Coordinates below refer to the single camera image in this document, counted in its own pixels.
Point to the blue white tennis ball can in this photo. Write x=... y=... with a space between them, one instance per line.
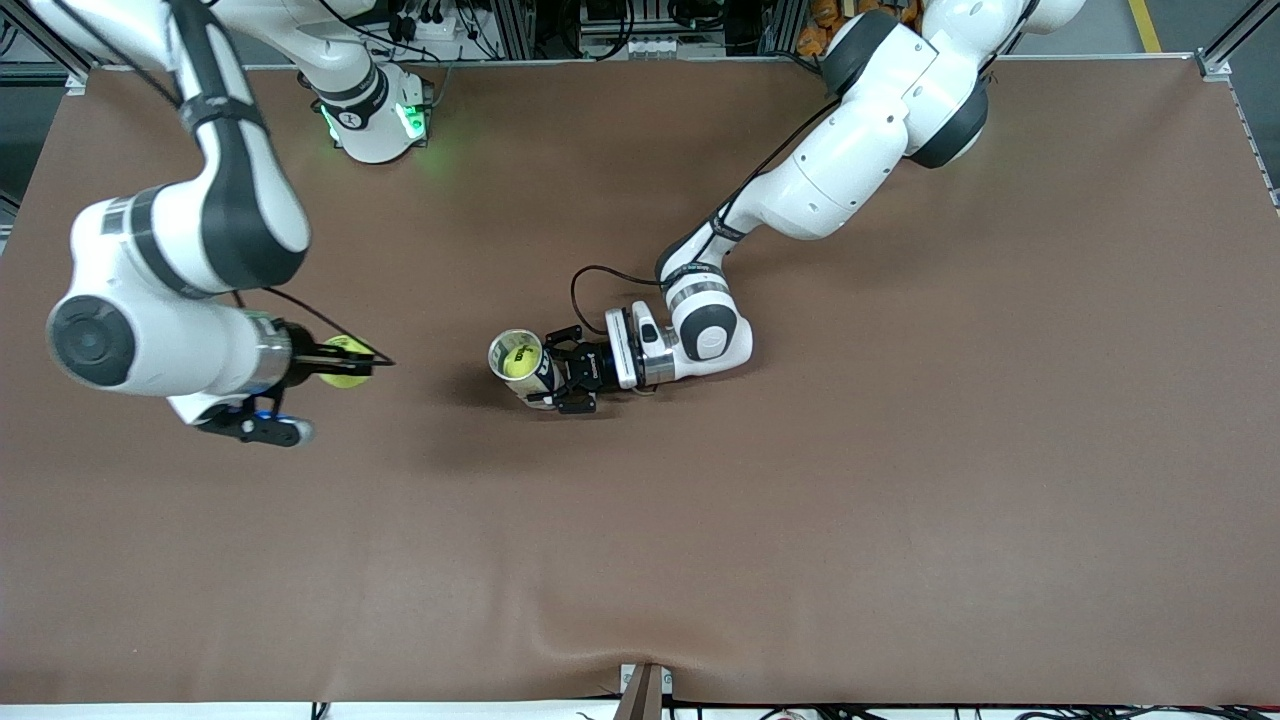
x=532 y=392

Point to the yellow-green tennis ball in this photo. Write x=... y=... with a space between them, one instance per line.
x=518 y=362
x=345 y=381

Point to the orange bread rolls pile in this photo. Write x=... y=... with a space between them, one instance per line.
x=815 y=40

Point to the metal table edge bracket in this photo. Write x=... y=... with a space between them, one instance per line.
x=645 y=695

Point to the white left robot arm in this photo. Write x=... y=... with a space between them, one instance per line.
x=850 y=170

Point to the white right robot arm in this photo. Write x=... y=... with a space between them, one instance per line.
x=180 y=350

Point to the aluminium frame profile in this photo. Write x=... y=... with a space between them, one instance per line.
x=1235 y=40

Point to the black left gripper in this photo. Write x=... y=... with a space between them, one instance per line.
x=590 y=371

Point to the white power strip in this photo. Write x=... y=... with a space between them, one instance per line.
x=430 y=30

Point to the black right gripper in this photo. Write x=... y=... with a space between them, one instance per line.
x=304 y=359

